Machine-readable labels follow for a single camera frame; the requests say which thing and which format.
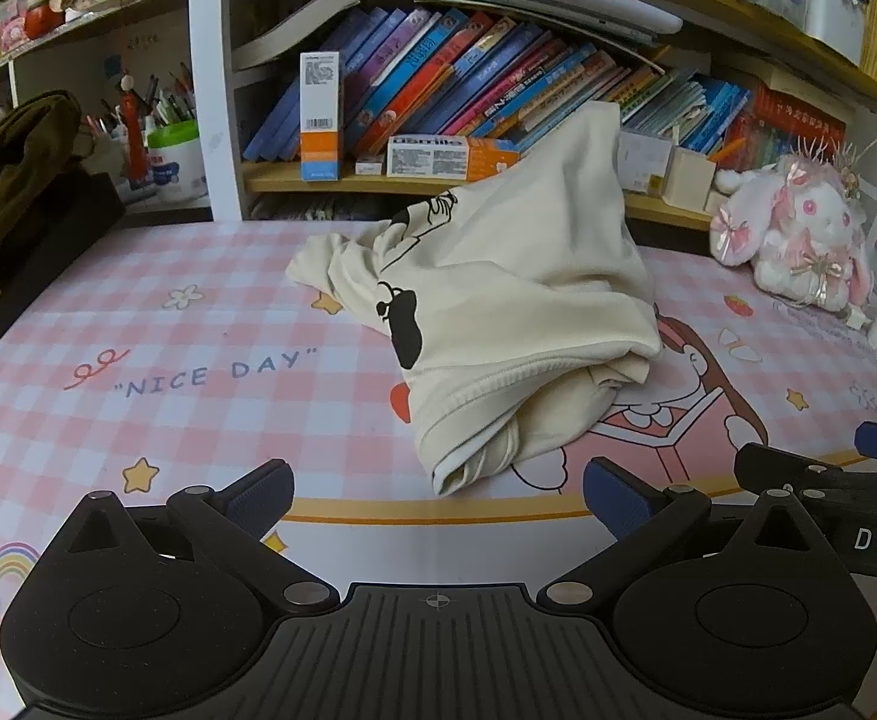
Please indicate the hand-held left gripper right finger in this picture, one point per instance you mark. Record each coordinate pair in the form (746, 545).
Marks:
(618, 495)

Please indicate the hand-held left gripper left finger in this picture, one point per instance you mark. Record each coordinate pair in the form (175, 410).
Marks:
(262, 499)

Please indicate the cream t-shirt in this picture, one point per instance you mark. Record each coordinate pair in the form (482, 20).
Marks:
(521, 277)

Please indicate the pink checked desk mat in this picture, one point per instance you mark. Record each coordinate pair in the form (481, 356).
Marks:
(183, 405)

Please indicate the pink white plush bunny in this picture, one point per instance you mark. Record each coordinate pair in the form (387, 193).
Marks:
(806, 225)

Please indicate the beige pen holder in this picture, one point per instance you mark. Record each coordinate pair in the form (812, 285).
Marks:
(689, 180)

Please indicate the orange pen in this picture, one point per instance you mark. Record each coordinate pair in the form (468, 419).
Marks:
(725, 148)

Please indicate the clear box with white card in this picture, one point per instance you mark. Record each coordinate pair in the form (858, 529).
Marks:
(644, 161)

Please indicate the white jar with green lid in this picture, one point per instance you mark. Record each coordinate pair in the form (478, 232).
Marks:
(175, 165)

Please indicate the small white box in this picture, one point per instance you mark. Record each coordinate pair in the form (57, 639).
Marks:
(371, 166)

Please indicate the flat orange white box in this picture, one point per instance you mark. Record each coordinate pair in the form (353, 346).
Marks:
(446, 159)

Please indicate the tall orange white box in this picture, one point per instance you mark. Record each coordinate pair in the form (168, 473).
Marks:
(322, 120)

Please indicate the cluster of pens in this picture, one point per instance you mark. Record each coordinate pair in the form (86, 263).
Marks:
(172, 101)

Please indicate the olive green bag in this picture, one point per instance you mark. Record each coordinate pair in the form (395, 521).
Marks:
(10, 165)

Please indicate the row of colourful books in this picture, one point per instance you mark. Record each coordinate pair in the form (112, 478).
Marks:
(438, 67)

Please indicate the thick grey book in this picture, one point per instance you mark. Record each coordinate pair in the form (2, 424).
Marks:
(295, 22)

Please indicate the grey flat folder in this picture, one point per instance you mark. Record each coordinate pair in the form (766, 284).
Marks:
(483, 4)

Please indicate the pile of plush toys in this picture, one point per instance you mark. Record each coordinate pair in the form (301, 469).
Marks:
(44, 15)

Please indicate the wooden bookshelf with white frame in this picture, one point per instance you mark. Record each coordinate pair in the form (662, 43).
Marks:
(217, 90)

